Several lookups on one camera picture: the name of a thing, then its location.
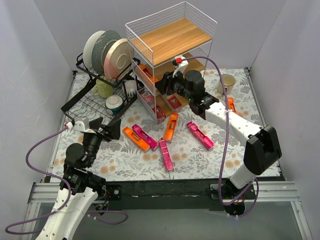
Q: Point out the magenta toothpaste box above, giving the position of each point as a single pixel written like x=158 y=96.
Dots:
x=144 y=136
x=165 y=155
x=200 y=136

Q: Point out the floral patterned table mat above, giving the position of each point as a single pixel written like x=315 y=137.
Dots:
x=122 y=160

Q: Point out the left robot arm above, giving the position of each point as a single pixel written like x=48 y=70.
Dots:
x=79 y=187

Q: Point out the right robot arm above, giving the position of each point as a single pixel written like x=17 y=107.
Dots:
x=261 y=144

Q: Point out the pink and cream plate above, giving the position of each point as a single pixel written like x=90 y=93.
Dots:
x=118 y=59

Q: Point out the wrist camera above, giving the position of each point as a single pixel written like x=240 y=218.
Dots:
x=78 y=124
x=180 y=63

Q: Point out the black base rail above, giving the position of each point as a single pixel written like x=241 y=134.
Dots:
x=164 y=195

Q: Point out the orange toothpaste box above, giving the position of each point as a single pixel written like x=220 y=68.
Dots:
x=231 y=105
x=171 y=125
x=147 y=76
x=136 y=139

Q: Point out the pale yellow mug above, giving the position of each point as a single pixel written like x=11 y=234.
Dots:
x=102 y=89

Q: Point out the cream mug black handle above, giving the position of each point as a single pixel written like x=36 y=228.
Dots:
x=228 y=81

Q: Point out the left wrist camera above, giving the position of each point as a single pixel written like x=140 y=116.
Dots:
x=78 y=124

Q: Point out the white upside-down cup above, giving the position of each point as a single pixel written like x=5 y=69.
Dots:
x=130 y=88

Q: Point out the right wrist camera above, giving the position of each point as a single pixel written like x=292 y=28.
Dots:
x=180 y=63

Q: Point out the white wire three-tier shelf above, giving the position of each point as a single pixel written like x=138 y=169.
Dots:
x=158 y=38

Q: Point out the white and teal bowl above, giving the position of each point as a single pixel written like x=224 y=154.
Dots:
x=114 y=104

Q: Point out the black wire dish rack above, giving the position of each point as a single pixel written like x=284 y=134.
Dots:
x=84 y=103

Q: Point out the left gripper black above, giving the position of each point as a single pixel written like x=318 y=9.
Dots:
x=102 y=132

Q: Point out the red 3D toothpaste box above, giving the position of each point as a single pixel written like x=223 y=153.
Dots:
x=152 y=107
x=172 y=102

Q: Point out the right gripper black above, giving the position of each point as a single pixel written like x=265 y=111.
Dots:
x=167 y=82

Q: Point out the grey green patterned plate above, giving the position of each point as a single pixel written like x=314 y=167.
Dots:
x=101 y=48

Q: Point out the cream white plate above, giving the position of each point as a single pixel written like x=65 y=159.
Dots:
x=88 y=49

